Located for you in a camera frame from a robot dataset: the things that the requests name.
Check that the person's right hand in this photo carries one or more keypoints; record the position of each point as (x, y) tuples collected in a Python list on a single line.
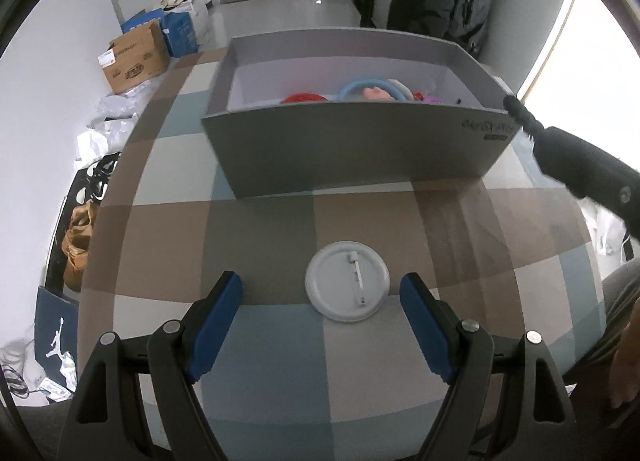
[(627, 366)]

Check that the brown cardboard box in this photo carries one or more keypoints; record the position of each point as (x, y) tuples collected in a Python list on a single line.
[(135, 58)]

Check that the window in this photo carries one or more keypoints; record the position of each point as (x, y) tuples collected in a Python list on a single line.
[(590, 41)]

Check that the brown bag on floor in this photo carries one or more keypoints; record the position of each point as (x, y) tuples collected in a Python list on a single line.
[(77, 246)]

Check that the pink doll charm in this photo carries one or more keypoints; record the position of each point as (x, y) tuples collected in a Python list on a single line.
[(377, 93)]

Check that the dark blue bag white logo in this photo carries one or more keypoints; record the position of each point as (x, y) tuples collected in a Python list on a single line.
[(55, 336)]

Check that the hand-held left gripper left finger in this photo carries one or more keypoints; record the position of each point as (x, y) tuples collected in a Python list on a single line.
[(215, 331)]

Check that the grey cardboard box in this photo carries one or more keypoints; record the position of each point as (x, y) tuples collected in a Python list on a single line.
[(350, 151)]

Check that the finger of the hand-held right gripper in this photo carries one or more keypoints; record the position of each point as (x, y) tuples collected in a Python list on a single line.
[(585, 166)]

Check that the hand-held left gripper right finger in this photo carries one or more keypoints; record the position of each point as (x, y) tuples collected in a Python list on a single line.
[(427, 331)]

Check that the white round lid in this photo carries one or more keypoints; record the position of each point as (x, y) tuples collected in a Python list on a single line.
[(330, 286)]

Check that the crumpled clear plastic wrap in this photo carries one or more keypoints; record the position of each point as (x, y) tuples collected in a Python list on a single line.
[(115, 113)]

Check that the red ornament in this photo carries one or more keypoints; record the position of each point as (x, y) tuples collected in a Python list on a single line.
[(302, 98)]

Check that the checkered tablecloth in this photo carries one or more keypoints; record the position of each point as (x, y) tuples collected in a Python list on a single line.
[(275, 221)]

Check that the black and white shoes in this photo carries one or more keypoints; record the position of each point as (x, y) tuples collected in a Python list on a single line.
[(97, 176)]

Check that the blue cardboard box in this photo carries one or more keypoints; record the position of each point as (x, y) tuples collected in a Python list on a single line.
[(142, 21)]

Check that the white plastic bag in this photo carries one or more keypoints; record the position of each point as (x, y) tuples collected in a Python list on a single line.
[(605, 231)]

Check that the blue printed bag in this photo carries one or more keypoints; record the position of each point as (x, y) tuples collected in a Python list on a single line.
[(180, 31)]

